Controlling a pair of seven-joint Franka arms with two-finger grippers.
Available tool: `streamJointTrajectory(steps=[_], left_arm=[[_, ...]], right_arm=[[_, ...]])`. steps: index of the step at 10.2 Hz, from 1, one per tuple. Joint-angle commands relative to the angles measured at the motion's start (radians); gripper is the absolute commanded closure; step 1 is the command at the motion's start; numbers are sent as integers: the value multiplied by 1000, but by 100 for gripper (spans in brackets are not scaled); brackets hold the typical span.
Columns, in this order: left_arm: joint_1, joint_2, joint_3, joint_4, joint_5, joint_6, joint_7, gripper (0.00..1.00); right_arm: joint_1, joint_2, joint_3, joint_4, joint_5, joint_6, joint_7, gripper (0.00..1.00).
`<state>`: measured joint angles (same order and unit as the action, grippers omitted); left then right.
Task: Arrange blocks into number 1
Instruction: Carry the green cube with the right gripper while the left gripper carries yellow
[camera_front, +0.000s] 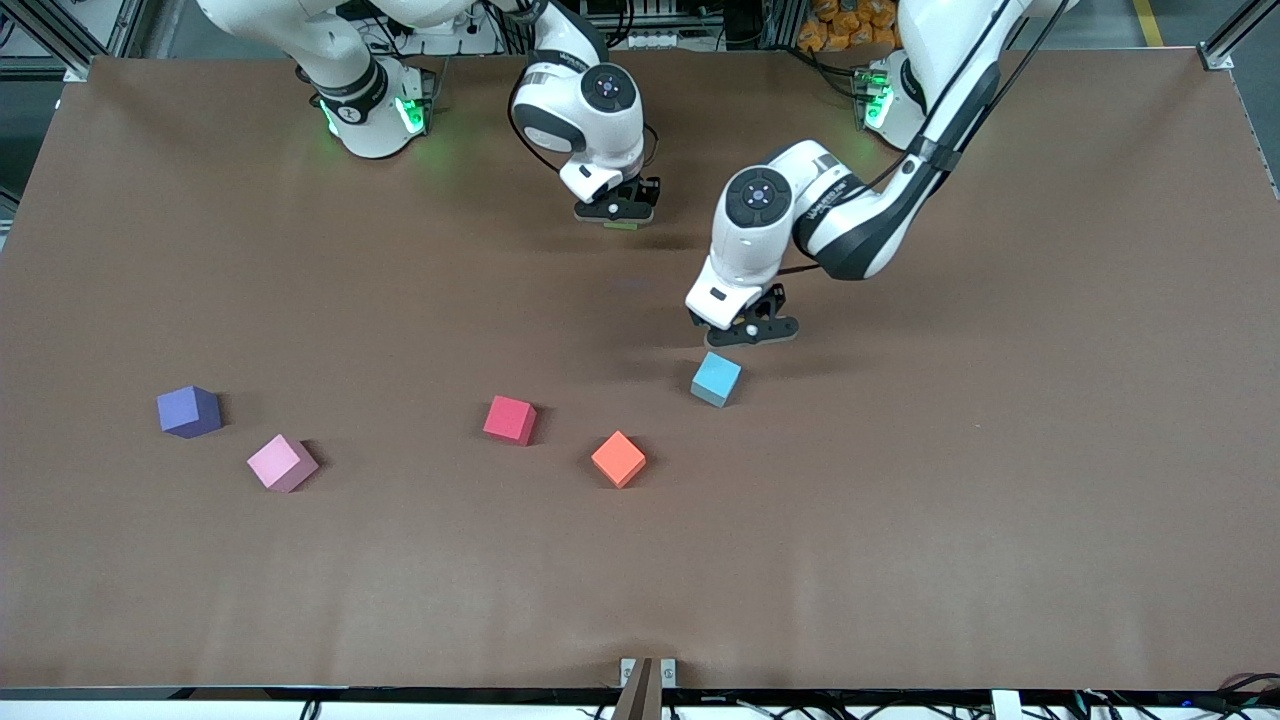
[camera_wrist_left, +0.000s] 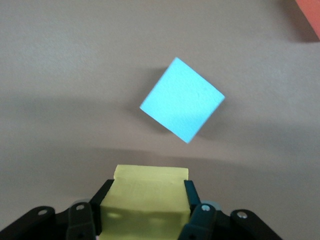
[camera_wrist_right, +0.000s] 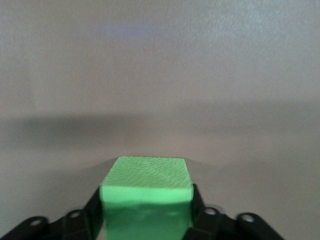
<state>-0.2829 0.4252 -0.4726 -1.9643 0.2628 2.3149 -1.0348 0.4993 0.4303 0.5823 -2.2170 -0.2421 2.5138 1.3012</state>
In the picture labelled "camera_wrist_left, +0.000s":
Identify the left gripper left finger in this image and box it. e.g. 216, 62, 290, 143
65, 178, 116, 240

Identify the orange foam cube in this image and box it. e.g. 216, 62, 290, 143
294, 0, 320, 42

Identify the yellow foam cube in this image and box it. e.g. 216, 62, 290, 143
99, 163, 192, 240

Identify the brown table cover sheet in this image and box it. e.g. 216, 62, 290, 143
0, 0, 320, 240

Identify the blue foam cube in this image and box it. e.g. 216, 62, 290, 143
139, 56, 226, 145

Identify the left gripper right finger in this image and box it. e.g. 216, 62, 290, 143
179, 179, 217, 240

